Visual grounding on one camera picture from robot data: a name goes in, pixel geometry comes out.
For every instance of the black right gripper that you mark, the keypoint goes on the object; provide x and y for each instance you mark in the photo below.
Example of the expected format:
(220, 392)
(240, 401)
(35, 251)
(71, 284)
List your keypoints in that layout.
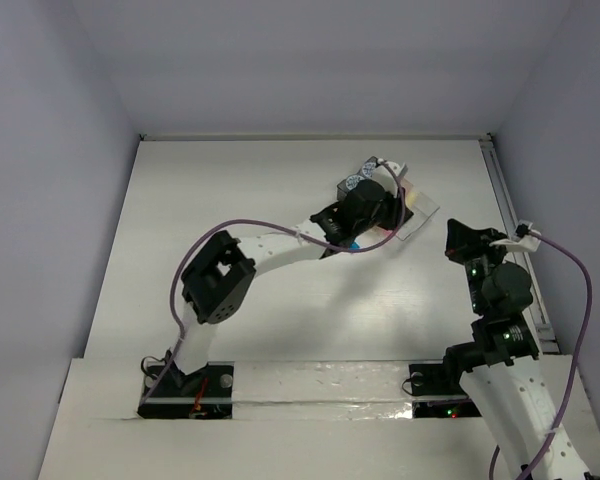
(462, 239)

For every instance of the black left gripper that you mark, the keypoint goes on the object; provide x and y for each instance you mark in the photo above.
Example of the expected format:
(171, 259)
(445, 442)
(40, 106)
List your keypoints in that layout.
(397, 210)

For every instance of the blue paint jar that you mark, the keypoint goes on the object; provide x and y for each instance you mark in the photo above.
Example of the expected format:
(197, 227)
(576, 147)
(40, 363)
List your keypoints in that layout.
(368, 168)
(352, 181)

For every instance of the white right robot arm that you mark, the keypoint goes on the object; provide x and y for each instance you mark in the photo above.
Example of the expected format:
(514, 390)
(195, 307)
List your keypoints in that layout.
(500, 368)

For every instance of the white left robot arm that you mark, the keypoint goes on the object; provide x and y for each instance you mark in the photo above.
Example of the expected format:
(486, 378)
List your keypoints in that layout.
(218, 270)

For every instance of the dark grey transparent container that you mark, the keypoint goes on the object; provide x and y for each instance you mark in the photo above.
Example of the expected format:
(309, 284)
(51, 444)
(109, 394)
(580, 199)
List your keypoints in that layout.
(341, 190)

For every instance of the clear transparent container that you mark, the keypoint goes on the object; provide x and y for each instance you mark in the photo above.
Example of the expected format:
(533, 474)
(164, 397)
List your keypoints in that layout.
(420, 209)

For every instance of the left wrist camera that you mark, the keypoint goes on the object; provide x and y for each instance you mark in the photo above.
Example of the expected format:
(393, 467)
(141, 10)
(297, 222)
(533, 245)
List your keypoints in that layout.
(389, 175)

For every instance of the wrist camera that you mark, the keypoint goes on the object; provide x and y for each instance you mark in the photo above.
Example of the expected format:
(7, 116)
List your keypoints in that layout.
(389, 175)
(524, 240)

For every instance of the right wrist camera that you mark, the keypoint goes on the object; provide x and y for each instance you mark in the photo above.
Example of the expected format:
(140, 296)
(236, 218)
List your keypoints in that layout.
(524, 240)

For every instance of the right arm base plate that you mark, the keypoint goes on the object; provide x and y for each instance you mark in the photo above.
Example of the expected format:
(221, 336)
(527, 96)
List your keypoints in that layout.
(434, 394)

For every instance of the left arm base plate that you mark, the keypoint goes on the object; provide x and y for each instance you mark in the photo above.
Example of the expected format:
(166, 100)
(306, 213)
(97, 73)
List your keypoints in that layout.
(204, 395)

